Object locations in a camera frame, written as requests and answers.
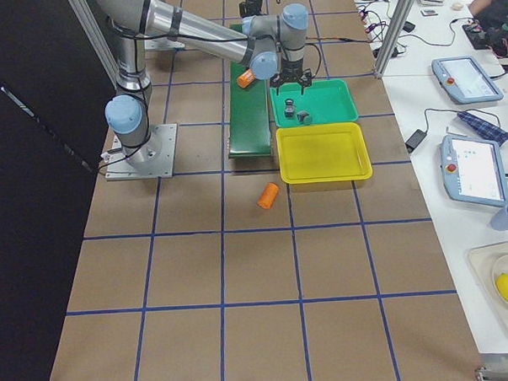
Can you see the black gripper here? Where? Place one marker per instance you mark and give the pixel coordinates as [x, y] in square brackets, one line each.
[292, 69]

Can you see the green push button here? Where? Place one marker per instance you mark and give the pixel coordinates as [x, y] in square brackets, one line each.
[289, 108]
[304, 118]

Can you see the orange printed cylinder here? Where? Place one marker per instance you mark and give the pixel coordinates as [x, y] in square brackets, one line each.
[245, 79]

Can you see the plain orange cylinder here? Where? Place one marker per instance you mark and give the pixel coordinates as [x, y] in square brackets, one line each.
[268, 196]

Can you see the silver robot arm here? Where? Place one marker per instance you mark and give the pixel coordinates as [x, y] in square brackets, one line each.
[249, 8]
[265, 52]

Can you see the green plastic tray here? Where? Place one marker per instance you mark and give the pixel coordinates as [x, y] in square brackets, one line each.
[327, 101]

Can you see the green conveyor belt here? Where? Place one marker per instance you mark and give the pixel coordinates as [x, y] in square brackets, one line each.
[249, 121]

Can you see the yellow plastic tray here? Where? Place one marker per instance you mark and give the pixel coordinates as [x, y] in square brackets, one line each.
[323, 153]

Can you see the far teach pendant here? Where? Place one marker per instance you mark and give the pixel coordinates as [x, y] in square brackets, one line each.
[464, 80]

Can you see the teach pendant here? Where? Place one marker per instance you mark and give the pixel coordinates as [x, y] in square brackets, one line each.
[472, 171]
[464, 80]

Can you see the near teach pendant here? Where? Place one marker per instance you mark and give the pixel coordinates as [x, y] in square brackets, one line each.
[472, 171]

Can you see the blue checkered cloth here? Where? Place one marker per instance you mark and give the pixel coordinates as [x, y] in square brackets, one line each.
[486, 130]

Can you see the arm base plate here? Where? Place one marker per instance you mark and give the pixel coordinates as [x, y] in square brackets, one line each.
[153, 160]

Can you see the aluminium frame post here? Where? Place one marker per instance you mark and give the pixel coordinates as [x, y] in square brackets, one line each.
[400, 15]

